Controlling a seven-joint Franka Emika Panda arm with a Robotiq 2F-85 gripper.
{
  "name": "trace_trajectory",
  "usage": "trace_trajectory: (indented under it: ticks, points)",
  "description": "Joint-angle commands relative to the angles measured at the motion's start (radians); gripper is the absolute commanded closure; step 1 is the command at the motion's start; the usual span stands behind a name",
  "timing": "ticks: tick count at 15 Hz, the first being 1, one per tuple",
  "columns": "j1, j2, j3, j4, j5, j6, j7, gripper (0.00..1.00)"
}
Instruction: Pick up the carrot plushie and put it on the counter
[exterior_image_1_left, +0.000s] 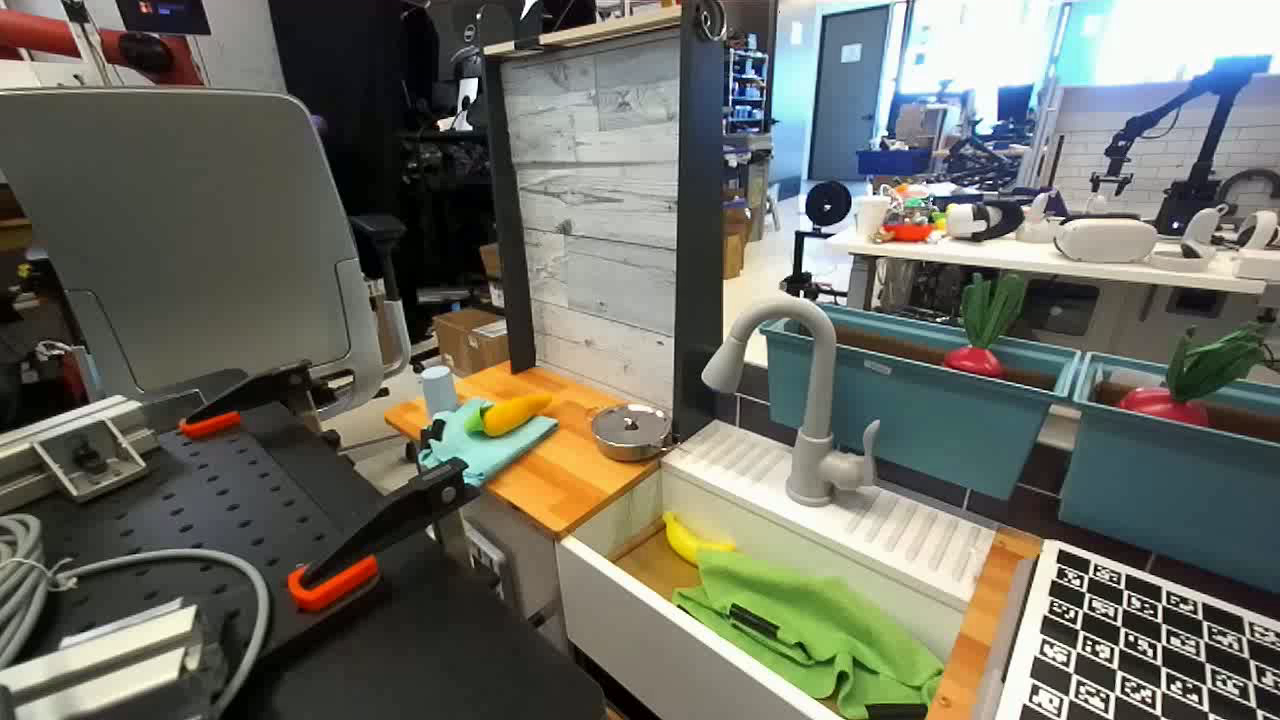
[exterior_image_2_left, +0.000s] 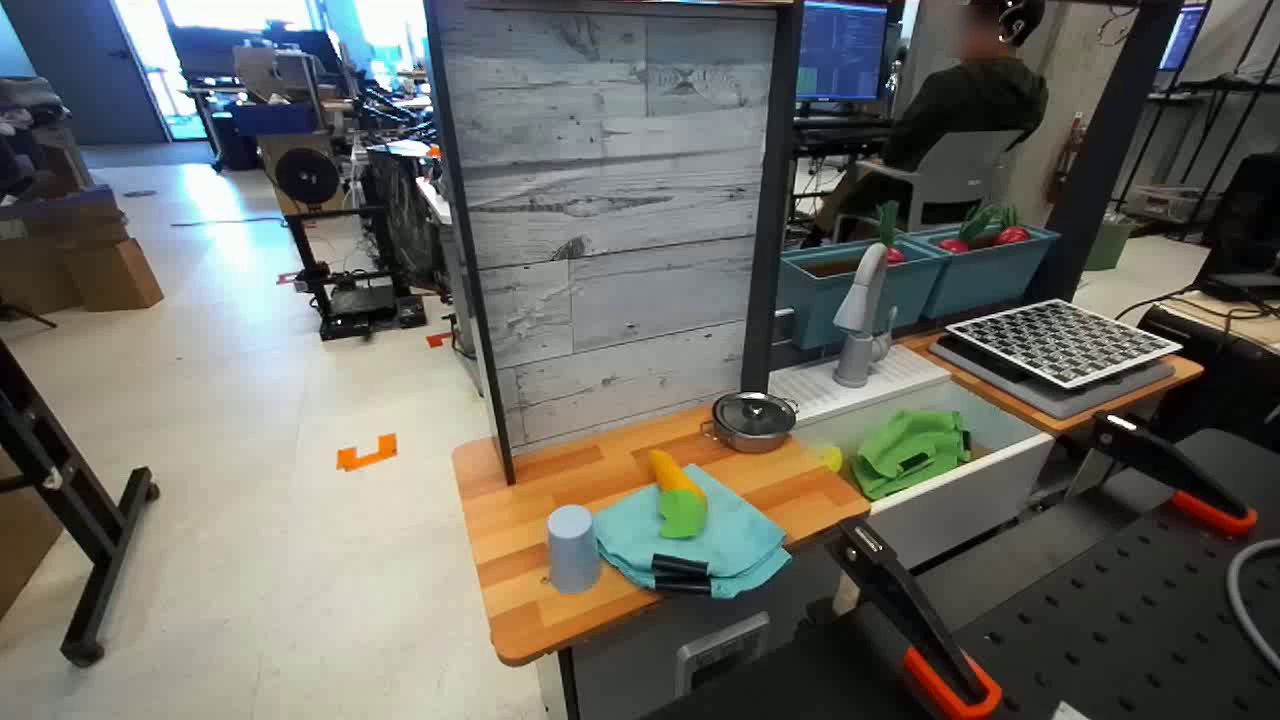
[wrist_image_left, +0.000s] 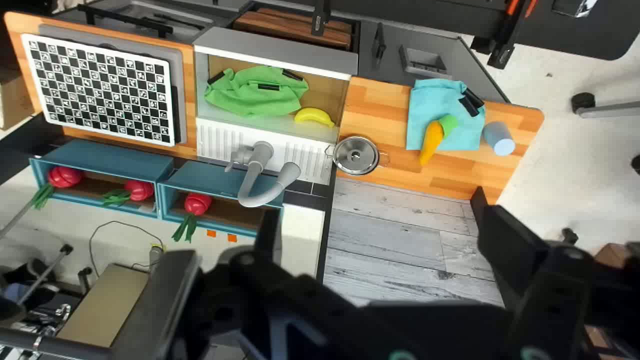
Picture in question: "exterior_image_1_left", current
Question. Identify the black background robot arm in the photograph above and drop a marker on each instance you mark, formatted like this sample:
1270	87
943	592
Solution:
1185	133

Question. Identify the wooden counter top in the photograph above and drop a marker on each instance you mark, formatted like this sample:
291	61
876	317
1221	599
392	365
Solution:
572	460

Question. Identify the red radish plushie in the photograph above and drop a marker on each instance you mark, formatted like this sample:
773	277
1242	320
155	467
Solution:
1185	380
981	324

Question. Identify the white wood backsplash panel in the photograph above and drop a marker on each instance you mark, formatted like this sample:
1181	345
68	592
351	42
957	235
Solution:
596	203

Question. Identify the cardboard box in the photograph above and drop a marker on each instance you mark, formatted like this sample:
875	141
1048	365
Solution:
470	339

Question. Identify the grey kitchen faucet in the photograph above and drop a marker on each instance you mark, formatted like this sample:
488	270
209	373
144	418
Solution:
811	414

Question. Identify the yellow banana toy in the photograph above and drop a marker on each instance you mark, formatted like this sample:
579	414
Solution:
691	542

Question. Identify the teal cloth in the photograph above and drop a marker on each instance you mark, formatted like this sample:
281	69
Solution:
479	448

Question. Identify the white toy sink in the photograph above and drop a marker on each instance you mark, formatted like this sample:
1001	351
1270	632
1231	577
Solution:
745	535

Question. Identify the small pale blue cup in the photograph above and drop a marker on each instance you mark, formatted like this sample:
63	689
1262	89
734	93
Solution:
436	390

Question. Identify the teal planter box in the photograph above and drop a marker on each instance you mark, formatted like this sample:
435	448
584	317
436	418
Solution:
923	402
1173	480

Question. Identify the black clamp orange tips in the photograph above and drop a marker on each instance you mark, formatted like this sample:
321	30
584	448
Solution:
383	526

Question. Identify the green cloth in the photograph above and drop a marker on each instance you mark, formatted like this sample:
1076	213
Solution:
815	632

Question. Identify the dark grey door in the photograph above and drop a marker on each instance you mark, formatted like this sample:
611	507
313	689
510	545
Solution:
848	89

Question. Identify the white background shelf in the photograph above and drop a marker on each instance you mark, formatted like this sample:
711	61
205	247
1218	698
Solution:
1055	262

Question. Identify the black perforated breadboard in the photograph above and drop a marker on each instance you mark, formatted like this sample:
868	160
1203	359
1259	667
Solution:
200	500

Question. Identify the grey monitor back panel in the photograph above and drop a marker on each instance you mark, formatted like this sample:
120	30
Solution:
185	242

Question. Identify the white VR headset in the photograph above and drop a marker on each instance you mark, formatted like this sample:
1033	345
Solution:
1106	237

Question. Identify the black white checkerboard board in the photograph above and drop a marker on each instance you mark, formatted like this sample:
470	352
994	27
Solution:
1147	646

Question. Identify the black vertical post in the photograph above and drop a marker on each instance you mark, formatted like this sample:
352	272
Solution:
699	224

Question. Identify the black round camera stand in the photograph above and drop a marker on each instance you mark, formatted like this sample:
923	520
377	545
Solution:
823	224

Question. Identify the aluminium bracket block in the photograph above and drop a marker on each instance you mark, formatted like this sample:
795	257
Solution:
86	460

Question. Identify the aluminium extrusion rail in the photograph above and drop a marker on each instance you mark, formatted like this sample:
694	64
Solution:
100	663

